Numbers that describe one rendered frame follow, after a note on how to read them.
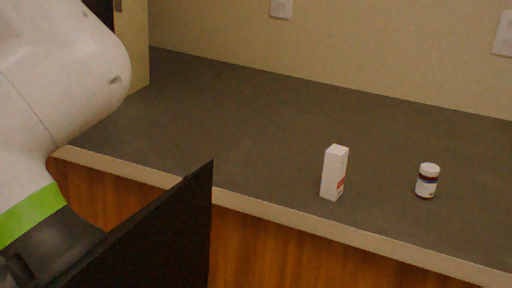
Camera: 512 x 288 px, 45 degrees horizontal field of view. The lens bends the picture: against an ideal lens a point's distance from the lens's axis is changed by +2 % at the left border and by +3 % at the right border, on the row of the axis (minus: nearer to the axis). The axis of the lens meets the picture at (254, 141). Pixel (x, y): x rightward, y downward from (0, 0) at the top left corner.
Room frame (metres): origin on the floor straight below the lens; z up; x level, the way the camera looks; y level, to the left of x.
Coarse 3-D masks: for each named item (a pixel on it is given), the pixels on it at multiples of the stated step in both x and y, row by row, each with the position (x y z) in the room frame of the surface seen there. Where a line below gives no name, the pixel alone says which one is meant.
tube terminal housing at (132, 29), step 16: (128, 0) 1.52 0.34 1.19; (144, 0) 1.58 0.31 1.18; (128, 16) 1.51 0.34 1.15; (144, 16) 1.58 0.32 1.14; (128, 32) 1.51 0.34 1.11; (144, 32) 1.58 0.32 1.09; (128, 48) 1.51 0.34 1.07; (144, 48) 1.58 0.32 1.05; (144, 64) 1.57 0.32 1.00; (144, 80) 1.57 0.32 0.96
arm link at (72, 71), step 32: (0, 0) 0.69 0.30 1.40; (32, 0) 0.69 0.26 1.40; (64, 0) 0.71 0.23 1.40; (0, 32) 0.68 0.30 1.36; (32, 32) 0.67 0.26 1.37; (64, 32) 0.67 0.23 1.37; (96, 32) 0.69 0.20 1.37; (0, 64) 0.64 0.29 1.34; (32, 64) 0.64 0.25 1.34; (64, 64) 0.65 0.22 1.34; (96, 64) 0.66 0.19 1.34; (128, 64) 0.71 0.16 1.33; (32, 96) 0.62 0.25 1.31; (64, 96) 0.63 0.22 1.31; (96, 96) 0.65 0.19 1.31; (64, 128) 0.63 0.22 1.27
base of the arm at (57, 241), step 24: (48, 216) 0.56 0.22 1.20; (72, 216) 0.58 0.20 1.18; (24, 240) 0.53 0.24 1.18; (48, 240) 0.54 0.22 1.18; (72, 240) 0.55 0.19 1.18; (96, 240) 0.56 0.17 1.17; (0, 264) 0.51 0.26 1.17; (24, 264) 0.52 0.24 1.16; (48, 264) 0.52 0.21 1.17; (72, 264) 0.52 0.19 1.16
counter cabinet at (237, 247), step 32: (64, 160) 1.24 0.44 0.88; (64, 192) 1.24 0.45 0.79; (96, 192) 1.21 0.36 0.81; (128, 192) 1.18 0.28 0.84; (160, 192) 1.14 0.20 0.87; (96, 224) 1.21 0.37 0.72; (224, 224) 1.09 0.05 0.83; (256, 224) 1.06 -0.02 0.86; (224, 256) 1.08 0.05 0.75; (256, 256) 1.06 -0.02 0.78; (288, 256) 1.03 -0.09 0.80; (320, 256) 1.01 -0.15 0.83; (352, 256) 0.98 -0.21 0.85; (384, 256) 0.96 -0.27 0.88
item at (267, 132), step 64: (192, 64) 1.78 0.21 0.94; (128, 128) 1.31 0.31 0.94; (192, 128) 1.33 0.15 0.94; (256, 128) 1.36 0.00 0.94; (320, 128) 1.39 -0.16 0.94; (384, 128) 1.41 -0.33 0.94; (448, 128) 1.44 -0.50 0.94; (256, 192) 1.06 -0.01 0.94; (384, 192) 1.10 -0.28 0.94; (448, 192) 1.12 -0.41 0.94; (448, 256) 0.89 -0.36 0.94
